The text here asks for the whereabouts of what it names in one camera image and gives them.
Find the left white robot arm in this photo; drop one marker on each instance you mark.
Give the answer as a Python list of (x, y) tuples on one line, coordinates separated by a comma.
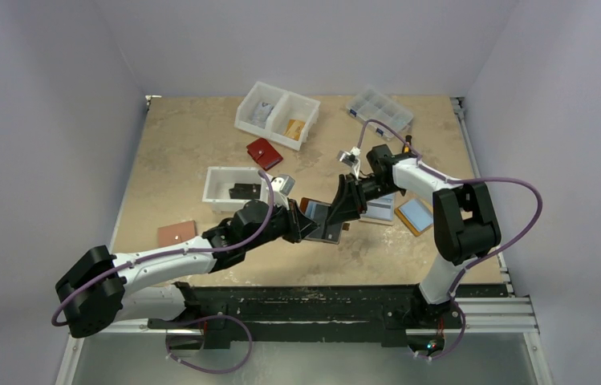
[(93, 292)]

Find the black card in bin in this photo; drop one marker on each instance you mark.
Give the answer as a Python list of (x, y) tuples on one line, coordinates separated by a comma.
[(244, 191)]

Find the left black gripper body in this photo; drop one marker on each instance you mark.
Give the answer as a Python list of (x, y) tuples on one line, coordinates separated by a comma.
[(280, 224)]

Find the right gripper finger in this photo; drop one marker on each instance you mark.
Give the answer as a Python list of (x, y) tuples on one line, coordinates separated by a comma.
[(346, 197), (335, 217)]

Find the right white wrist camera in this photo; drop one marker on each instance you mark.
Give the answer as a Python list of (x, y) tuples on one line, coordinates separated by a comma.
[(351, 159)]

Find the blue card white tray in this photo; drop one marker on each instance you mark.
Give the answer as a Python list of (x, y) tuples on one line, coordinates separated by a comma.
[(380, 211)]

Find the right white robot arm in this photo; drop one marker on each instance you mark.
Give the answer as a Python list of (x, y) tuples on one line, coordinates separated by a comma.
[(465, 226)]

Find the white two-compartment bin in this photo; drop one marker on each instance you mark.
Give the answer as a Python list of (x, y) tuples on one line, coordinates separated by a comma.
[(288, 105)]

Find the clear plastic organizer box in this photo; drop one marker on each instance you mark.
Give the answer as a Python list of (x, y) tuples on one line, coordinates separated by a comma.
[(372, 104)]

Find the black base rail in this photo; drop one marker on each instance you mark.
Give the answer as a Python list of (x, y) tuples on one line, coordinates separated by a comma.
[(390, 315)]

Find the small white plastic bin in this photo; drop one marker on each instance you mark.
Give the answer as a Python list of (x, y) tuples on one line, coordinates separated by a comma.
[(218, 182)]

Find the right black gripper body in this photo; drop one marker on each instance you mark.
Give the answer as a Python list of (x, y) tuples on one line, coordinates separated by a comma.
[(354, 192)]

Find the pink leather card holder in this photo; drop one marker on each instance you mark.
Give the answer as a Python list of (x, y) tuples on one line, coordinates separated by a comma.
[(176, 233)]

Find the yellow black screwdriver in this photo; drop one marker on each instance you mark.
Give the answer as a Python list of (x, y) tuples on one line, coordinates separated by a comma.
[(407, 147)]

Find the red leather card holder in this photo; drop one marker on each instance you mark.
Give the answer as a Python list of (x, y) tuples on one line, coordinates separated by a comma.
[(264, 154)]

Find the patterned card in bin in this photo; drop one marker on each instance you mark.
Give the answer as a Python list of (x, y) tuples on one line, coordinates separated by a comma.
[(261, 113)]

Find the black VIP card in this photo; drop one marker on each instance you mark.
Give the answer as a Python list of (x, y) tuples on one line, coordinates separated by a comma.
[(318, 213)]

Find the gold card in bin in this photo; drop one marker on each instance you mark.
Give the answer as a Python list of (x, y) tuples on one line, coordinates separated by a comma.
[(294, 129)]

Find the tan leather card holder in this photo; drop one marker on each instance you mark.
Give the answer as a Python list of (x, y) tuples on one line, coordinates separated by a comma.
[(306, 201)]

